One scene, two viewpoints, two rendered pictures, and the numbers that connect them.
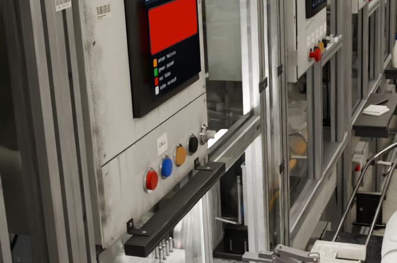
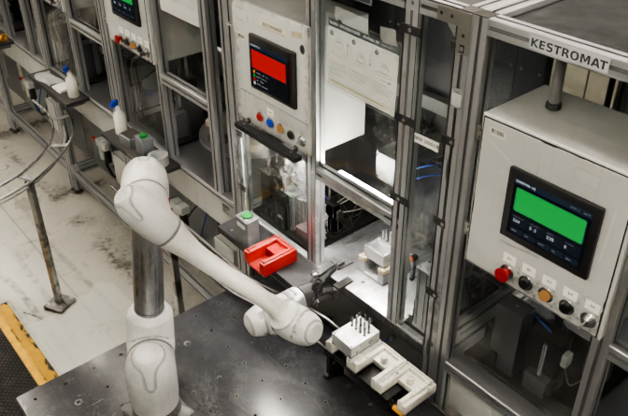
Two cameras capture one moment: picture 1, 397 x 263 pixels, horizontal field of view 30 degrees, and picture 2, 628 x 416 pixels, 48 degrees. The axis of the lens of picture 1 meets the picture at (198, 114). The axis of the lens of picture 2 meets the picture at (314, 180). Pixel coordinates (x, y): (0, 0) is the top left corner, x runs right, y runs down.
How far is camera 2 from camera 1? 3.11 m
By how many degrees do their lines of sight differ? 105
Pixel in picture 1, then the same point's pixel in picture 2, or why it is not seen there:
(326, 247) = (421, 384)
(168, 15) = (263, 59)
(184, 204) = (259, 136)
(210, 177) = (280, 150)
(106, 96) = (240, 65)
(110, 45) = (243, 50)
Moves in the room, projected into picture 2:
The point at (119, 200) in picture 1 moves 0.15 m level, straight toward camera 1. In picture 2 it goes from (244, 106) to (208, 99)
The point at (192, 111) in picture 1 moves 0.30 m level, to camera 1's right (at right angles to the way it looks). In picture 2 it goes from (294, 122) to (246, 162)
